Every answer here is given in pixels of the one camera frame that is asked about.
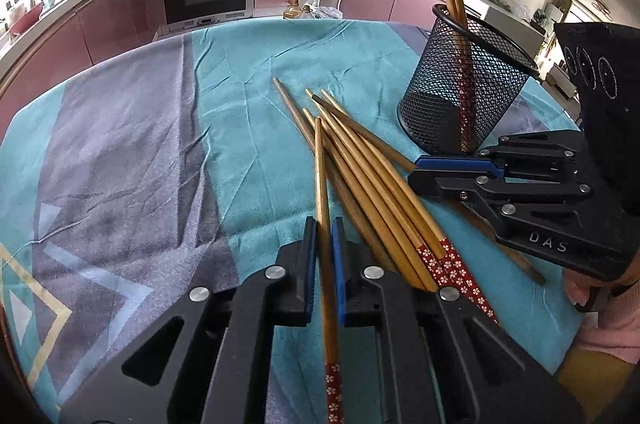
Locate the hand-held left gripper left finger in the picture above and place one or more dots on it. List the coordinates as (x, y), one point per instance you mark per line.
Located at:
(311, 264)

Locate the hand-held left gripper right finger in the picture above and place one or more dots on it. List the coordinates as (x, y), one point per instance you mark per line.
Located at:
(340, 264)

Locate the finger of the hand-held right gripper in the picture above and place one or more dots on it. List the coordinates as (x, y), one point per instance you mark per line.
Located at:
(450, 163)
(440, 185)

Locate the floral-tipped wooden chopstick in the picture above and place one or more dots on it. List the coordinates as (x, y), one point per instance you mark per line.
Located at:
(322, 204)
(463, 12)
(454, 10)

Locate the bundle of wooden chopsticks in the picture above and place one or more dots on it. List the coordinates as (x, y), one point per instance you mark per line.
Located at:
(360, 164)

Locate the black mesh utensil holder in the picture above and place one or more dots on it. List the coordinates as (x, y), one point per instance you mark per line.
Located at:
(500, 79)

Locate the person's right forearm pink sleeve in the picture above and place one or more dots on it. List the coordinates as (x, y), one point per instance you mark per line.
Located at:
(615, 329)

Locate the person's right hand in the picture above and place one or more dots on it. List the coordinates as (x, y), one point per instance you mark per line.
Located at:
(577, 291)

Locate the round ceiling lamp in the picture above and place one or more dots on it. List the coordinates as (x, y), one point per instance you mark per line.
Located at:
(602, 7)

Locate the clear plastic bag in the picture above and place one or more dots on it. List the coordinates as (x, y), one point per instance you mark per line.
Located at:
(327, 13)

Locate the cooking oil bottle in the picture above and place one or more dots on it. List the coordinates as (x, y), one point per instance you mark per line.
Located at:
(305, 12)
(290, 12)

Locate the teal and grey tablecloth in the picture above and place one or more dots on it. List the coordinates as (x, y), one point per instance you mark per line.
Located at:
(125, 154)

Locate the pink kitchen cabinets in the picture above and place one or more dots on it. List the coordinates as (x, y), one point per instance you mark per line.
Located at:
(115, 19)

